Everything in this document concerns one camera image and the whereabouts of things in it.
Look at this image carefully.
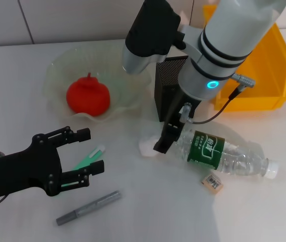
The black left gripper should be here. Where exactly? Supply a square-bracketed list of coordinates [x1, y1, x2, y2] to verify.
[0, 126, 105, 197]

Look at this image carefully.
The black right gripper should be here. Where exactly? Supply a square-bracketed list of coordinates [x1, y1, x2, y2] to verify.
[153, 90, 201, 154]

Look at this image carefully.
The white paper ball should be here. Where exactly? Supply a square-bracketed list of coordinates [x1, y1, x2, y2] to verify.
[139, 135, 162, 157]

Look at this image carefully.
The red-orange toy orange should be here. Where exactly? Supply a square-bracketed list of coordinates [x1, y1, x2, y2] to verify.
[66, 72, 111, 117]

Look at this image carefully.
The clear green-label water bottle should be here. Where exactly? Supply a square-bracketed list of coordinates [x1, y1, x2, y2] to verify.
[174, 129, 279, 179]

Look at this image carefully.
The green retractable pen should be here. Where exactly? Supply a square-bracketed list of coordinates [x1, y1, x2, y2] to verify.
[62, 144, 105, 189]

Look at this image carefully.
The black mesh pen holder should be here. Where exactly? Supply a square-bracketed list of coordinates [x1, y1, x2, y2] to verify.
[154, 56, 191, 123]

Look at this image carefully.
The grey marker pen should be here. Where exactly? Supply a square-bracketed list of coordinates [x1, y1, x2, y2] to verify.
[55, 190, 122, 226]

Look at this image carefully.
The green glass fruit bowl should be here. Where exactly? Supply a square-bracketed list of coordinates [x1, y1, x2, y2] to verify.
[43, 46, 151, 124]

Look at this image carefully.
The beige eraser with barcode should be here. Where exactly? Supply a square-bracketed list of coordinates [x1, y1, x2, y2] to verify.
[199, 174, 224, 194]

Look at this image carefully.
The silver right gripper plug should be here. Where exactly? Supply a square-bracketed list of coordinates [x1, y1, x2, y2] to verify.
[180, 102, 193, 122]

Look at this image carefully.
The yellow plastic bin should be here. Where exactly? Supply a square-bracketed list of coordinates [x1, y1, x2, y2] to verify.
[203, 5, 286, 111]

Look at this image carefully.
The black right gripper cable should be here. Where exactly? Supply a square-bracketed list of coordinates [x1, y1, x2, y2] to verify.
[189, 73, 251, 125]

